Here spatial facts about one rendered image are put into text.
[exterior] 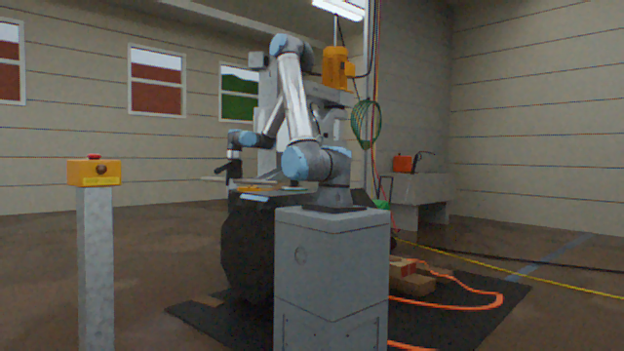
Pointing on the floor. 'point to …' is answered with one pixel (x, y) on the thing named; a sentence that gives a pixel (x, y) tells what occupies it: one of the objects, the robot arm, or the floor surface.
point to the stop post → (95, 250)
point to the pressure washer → (386, 208)
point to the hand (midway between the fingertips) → (227, 192)
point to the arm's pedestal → (331, 280)
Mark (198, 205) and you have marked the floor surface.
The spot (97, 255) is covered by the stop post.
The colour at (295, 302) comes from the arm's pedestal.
